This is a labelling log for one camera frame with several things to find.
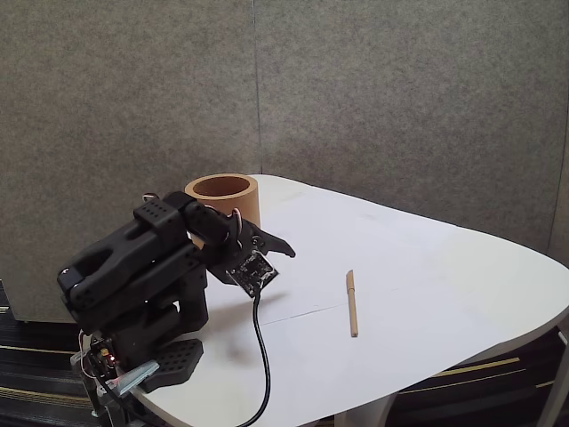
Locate grey felt partition panel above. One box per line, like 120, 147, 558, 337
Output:
255, 0, 569, 268
0, 0, 263, 324

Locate white table leg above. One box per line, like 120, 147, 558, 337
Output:
333, 391, 397, 427
537, 326, 569, 427

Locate silver metal table clamp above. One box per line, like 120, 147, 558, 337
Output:
95, 359, 160, 419

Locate black camera cable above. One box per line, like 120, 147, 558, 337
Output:
237, 291, 272, 427

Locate tan wooden pen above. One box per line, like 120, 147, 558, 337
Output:
345, 269, 359, 338

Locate brown cork pen holder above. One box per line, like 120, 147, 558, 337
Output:
184, 173, 261, 250

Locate bare camera circuit board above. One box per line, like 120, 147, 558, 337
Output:
225, 249, 281, 298

